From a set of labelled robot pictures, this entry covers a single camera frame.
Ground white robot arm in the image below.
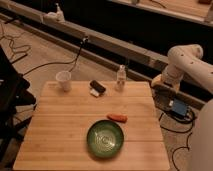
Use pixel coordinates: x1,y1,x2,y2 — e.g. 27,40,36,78
151,44,213,171

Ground black and white eraser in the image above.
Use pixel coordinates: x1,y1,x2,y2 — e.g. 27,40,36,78
90,80,106,97

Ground clear plastic water bottle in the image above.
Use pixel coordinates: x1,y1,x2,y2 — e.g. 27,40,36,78
115,65,126,91

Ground orange carrot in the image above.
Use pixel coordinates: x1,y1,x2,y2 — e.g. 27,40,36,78
107,114,128,123

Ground white paper cup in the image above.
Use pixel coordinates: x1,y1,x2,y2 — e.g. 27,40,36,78
56,71,71,92

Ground green ceramic bowl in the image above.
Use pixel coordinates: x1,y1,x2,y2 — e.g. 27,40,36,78
86,120,124,158

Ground blue electronic box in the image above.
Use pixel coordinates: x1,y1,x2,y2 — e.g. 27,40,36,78
171,99,188,117

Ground grey metal rail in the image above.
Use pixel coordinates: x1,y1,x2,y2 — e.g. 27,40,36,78
0,0,213,109

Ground black cable on floor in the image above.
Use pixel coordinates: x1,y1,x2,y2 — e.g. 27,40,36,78
22,37,90,77

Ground white object on rail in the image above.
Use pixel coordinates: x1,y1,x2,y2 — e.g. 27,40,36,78
45,4,65,22

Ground black chair frame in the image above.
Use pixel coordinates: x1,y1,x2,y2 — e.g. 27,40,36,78
0,46,36,162

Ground black cables by box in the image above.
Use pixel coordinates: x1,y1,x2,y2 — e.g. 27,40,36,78
157,106,197,168

